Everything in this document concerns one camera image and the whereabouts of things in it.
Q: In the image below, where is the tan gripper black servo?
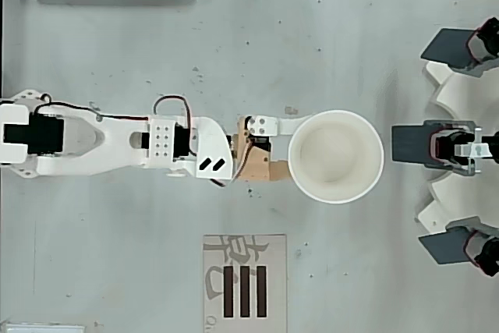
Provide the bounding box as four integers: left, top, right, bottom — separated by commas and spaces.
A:
232, 114, 310, 183

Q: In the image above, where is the white paper cup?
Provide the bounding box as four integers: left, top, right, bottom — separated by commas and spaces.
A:
287, 109, 385, 205

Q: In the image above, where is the printed paper mat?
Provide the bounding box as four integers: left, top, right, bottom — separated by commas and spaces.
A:
202, 233, 288, 333

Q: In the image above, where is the dark flap servo unit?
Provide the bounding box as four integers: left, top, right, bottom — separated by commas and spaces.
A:
390, 119, 499, 176
417, 214, 499, 278
419, 16, 499, 77

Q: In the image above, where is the white gear-shaped fixture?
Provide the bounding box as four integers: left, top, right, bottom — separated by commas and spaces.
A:
414, 59, 499, 241

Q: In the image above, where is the flat white grey-edged object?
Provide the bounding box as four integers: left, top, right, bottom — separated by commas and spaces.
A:
0, 322, 87, 333

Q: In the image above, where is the looping red black arm cable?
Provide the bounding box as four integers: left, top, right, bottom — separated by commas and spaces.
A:
152, 94, 196, 159

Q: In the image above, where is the long red black arm cable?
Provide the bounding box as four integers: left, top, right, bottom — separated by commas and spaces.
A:
34, 93, 150, 122

